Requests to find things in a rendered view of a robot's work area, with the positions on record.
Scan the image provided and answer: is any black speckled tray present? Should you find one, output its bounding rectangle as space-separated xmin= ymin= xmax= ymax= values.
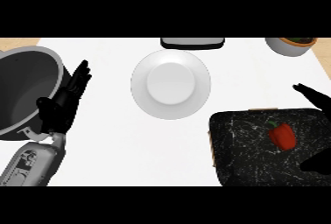
xmin=208 ymin=108 xmax=331 ymax=187

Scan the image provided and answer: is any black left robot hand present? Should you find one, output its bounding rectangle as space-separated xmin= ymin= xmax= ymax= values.
xmin=35 ymin=59 xmax=93 ymax=136

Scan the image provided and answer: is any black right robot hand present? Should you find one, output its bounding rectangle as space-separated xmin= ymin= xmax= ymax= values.
xmin=292 ymin=82 xmax=331 ymax=176

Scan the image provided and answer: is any grey metal pot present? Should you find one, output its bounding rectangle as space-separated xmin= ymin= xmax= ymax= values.
xmin=0 ymin=45 xmax=66 ymax=142

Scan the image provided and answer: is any red bell pepper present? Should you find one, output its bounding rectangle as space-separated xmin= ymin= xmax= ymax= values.
xmin=266 ymin=120 xmax=298 ymax=151

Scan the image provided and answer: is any black and grey appliance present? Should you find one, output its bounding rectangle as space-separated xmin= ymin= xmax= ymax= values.
xmin=159 ymin=37 xmax=226 ymax=51

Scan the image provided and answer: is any white plant pot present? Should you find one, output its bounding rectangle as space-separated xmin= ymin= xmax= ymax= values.
xmin=263 ymin=37 xmax=319 ymax=58

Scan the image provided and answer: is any white round plate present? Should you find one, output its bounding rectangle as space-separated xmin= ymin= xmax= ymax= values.
xmin=128 ymin=48 xmax=213 ymax=121

